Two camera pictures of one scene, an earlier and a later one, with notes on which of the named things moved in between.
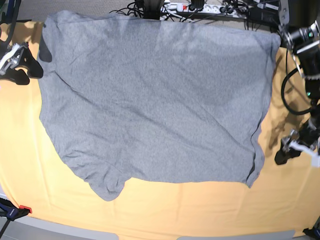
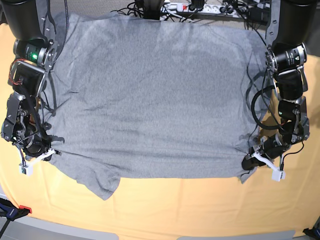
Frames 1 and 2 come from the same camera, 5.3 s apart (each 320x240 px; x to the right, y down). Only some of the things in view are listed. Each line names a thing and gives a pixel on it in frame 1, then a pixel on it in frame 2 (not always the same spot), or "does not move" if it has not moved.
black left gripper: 27,60 → 36,145
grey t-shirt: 132,98 does not move
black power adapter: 268,16 does not move
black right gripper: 306,135 → 274,146
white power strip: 227,9 does not move
